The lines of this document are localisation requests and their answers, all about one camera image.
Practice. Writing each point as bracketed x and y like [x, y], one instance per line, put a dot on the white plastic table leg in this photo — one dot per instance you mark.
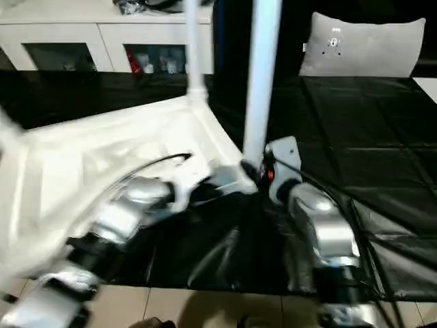
[263, 75]
[7, 130]
[194, 48]

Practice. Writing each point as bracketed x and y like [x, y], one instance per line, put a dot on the white plastic table top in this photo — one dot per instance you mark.
[68, 171]

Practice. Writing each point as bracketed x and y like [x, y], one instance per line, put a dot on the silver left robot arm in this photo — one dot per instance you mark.
[123, 219]

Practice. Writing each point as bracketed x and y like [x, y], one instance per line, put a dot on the black work mat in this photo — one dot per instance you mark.
[369, 137]

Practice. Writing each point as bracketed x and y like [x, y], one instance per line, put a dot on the dark right robot foot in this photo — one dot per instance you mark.
[254, 322]

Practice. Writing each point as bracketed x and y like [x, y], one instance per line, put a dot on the dark robot foot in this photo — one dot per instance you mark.
[153, 323]
[254, 322]

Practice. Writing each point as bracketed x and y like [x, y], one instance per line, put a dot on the dark left robot foot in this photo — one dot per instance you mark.
[153, 323]

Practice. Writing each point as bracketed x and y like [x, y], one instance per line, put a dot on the grey cushion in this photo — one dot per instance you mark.
[362, 44]

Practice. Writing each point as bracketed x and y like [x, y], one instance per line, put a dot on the white flat board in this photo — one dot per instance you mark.
[428, 87]

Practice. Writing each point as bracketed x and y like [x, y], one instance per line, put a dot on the white cabinet with glass doors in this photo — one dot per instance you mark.
[102, 37]

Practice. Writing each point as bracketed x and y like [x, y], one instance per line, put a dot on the grey carrying case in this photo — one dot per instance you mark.
[157, 4]

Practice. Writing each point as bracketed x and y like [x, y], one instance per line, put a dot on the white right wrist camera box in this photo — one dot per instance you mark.
[281, 154]

